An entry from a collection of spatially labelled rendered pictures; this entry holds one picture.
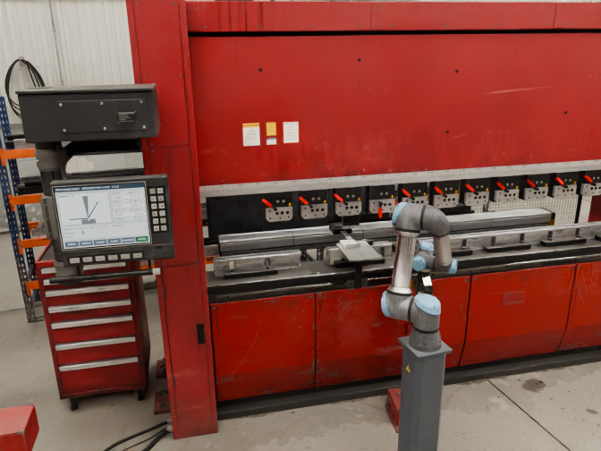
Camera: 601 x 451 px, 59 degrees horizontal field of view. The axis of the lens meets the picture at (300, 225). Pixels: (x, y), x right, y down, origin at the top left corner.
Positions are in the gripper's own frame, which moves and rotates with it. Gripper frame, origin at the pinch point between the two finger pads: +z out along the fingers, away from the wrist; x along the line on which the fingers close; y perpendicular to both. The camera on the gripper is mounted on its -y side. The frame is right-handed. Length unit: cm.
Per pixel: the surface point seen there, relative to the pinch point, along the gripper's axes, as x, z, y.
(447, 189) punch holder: -24, -51, 40
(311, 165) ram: 57, -71, 33
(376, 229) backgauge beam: 11, -18, 61
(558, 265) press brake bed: -100, 0, 34
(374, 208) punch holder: 21, -44, 34
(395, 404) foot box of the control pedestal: 13, 62, -9
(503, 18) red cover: -49, -144, 49
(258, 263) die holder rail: 88, -16, 27
